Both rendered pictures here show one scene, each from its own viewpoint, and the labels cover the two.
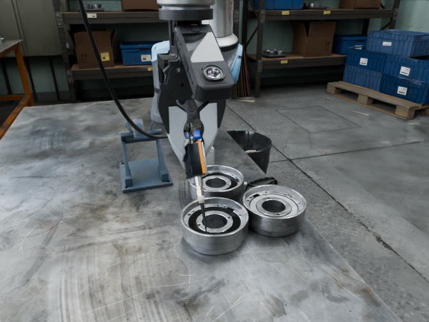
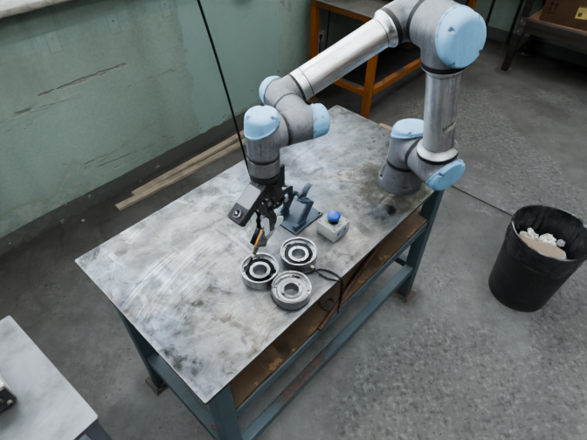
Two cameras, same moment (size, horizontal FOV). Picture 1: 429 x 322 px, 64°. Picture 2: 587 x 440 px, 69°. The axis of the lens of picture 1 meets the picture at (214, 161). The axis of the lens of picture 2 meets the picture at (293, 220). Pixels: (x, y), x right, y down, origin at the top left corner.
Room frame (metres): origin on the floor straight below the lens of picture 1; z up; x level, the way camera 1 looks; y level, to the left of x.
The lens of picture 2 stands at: (0.15, -0.68, 1.76)
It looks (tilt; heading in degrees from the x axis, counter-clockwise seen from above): 45 degrees down; 59
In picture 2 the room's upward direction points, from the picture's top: straight up
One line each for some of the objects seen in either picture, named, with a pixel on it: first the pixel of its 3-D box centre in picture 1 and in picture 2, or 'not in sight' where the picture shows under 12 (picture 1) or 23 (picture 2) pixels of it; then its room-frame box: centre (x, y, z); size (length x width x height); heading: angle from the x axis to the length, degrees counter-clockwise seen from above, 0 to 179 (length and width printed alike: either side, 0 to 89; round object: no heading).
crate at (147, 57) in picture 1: (144, 52); not in sight; (4.10, 0.81, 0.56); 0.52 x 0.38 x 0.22; 104
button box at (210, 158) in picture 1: (195, 151); (334, 224); (0.72, 0.05, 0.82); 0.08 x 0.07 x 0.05; 17
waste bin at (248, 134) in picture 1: (239, 174); (533, 262); (1.76, -0.15, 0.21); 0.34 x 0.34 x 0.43
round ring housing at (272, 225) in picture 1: (273, 210); (291, 291); (0.49, -0.10, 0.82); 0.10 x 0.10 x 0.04
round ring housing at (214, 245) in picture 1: (214, 225); (259, 271); (0.44, 0.00, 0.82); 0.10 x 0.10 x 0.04
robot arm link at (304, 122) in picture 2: not in sight; (300, 120); (0.59, 0.05, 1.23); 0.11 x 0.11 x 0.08; 86
